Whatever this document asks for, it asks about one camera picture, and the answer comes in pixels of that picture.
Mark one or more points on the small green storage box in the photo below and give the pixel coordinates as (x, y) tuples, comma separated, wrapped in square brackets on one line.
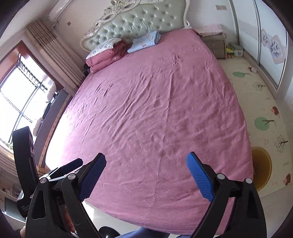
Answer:
[(237, 49)]

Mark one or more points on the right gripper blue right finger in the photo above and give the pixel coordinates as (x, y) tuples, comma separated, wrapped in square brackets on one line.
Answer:
[(200, 176)]

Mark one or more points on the window with metal bars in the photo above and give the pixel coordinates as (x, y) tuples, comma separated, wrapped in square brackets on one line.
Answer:
[(26, 92)]

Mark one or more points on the striped white pillow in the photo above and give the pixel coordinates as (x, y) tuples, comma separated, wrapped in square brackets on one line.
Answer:
[(106, 45)]

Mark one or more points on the grey bedside table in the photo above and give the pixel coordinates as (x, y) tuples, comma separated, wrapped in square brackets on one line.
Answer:
[(217, 45)]

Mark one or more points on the pink bed sheet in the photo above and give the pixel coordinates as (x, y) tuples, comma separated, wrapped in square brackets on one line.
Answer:
[(146, 113)]

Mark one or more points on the green tufted headboard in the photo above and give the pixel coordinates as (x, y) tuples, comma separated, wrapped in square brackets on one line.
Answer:
[(128, 20)]

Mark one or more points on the white sliding wardrobe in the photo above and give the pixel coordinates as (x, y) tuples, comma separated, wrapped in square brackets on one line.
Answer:
[(266, 40)]

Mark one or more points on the cartoon floor play mat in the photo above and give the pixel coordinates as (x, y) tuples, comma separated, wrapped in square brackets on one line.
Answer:
[(264, 121)]

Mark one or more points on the person's left hand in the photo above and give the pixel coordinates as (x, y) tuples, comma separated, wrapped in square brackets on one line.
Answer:
[(67, 218)]

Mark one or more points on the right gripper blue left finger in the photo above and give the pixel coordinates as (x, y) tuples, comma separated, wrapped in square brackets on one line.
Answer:
[(89, 175)]

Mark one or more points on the pink cloth on nightstand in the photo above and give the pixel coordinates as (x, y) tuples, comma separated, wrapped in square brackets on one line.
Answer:
[(210, 30)]

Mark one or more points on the beige curtain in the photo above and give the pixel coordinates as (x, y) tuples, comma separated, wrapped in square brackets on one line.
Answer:
[(55, 54)]

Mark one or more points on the folded pink quilt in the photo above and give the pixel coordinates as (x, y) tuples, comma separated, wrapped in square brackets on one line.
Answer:
[(107, 57)]

